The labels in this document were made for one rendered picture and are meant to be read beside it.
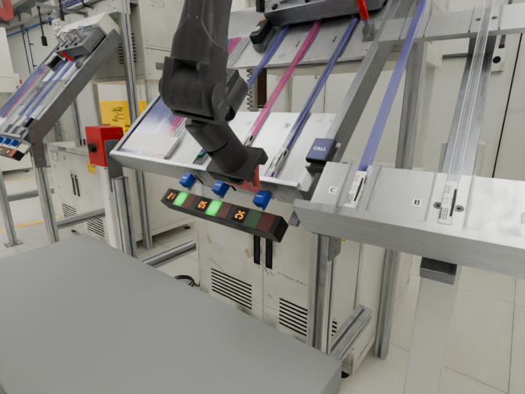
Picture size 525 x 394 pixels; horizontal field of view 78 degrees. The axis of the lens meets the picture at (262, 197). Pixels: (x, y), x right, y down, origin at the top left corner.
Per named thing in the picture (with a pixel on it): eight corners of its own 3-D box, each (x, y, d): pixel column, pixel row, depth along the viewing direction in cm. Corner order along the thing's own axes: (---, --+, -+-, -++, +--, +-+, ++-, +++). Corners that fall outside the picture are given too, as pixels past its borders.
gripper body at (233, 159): (226, 148, 62) (205, 122, 57) (269, 155, 56) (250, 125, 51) (209, 176, 60) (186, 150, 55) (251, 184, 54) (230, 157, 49)
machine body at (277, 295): (350, 392, 102) (368, 203, 84) (200, 308, 143) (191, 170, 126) (408, 298, 151) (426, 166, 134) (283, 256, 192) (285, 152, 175)
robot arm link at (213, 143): (174, 127, 49) (201, 125, 46) (194, 94, 52) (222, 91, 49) (200, 155, 54) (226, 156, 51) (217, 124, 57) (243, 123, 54)
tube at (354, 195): (351, 225, 42) (348, 220, 41) (340, 223, 43) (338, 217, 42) (426, 5, 63) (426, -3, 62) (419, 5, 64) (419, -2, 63)
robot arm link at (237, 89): (153, 85, 44) (209, 96, 41) (191, 31, 49) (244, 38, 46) (183, 141, 54) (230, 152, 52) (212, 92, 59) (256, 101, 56)
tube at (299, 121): (271, 182, 64) (269, 179, 64) (266, 181, 65) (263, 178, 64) (358, 22, 82) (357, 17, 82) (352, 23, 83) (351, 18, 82)
